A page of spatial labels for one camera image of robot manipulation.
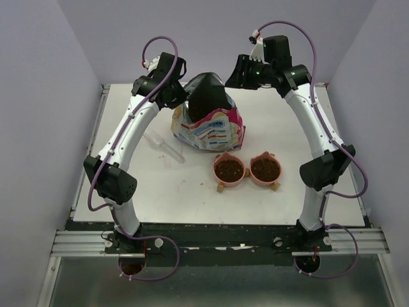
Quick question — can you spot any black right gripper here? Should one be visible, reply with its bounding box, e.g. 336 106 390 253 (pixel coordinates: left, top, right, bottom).
222 54 274 91

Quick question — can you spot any pet food bag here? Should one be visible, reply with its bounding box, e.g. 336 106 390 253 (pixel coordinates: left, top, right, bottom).
171 72 245 152

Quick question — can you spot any clear plastic scoop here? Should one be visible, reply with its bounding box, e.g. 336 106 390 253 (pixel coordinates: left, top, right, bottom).
143 129 185 164

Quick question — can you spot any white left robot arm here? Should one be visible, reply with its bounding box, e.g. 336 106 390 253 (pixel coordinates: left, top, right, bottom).
84 52 187 253

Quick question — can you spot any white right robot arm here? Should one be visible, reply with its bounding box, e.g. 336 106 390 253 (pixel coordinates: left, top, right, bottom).
225 33 355 251

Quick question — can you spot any pink left pet bowl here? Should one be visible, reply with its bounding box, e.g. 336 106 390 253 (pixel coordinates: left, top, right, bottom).
213 152 247 187

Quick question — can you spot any pink pet bowl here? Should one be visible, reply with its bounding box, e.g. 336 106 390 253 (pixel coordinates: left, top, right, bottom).
213 152 247 187
249 152 282 189

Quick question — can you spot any brown pet food kibble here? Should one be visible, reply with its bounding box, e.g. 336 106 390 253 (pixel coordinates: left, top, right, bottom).
215 159 281 182

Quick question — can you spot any pink right pet bowl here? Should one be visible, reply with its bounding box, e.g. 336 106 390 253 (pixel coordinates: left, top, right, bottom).
249 152 282 189

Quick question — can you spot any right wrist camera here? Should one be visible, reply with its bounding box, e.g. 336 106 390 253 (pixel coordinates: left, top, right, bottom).
249 29 265 63

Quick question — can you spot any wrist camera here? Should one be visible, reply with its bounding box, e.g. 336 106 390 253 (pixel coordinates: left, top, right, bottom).
142 56 160 73
249 29 265 63

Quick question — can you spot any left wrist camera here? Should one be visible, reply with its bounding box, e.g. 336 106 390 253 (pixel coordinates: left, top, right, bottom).
142 56 160 73

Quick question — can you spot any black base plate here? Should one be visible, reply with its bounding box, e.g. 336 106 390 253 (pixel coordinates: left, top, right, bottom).
66 221 332 267

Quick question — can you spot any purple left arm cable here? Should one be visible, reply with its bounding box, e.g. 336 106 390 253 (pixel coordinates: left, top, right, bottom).
88 36 180 282

